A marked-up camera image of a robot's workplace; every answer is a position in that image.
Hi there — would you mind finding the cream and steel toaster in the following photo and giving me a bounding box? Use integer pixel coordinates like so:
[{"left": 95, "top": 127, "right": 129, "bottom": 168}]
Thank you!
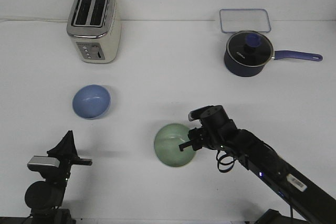
[{"left": 66, "top": 0, "right": 121, "bottom": 63}]

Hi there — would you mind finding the white toaster power cord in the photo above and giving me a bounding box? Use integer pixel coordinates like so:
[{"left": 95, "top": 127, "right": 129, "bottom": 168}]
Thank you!
[{"left": 0, "top": 17, "right": 69, "bottom": 23}]

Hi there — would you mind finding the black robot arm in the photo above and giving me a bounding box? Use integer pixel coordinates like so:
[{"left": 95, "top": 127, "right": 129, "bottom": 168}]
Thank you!
[
  {"left": 24, "top": 130, "right": 92, "bottom": 223},
  {"left": 179, "top": 105, "right": 335, "bottom": 223}
]

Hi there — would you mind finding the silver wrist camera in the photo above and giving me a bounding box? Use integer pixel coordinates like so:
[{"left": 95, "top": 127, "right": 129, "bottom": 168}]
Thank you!
[
  {"left": 27, "top": 156, "right": 60, "bottom": 172},
  {"left": 188, "top": 106, "right": 208, "bottom": 122}
]

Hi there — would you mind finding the blue bowl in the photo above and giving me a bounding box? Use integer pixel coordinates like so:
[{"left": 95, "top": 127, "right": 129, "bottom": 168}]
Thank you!
[{"left": 72, "top": 84, "right": 111, "bottom": 120}]

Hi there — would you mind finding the glass pot lid blue knob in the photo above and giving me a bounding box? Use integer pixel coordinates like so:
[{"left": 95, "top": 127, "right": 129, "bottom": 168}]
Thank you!
[{"left": 226, "top": 30, "right": 274, "bottom": 67}]

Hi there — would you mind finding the dark blue saucepan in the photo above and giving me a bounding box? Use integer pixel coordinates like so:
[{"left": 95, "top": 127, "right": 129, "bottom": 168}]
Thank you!
[{"left": 223, "top": 30, "right": 323, "bottom": 78}]

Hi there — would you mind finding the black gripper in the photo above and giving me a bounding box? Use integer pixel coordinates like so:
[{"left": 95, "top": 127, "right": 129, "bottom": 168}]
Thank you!
[
  {"left": 47, "top": 131, "right": 92, "bottom": 182},
  {"left": 179, "top": 105, "right": 236, "bottom": 152}
]

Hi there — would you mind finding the green bowl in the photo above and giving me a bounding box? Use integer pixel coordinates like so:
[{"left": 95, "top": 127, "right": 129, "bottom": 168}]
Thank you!
[{"left": 154, "top": 123, "right": 196, "bottom": 167}]

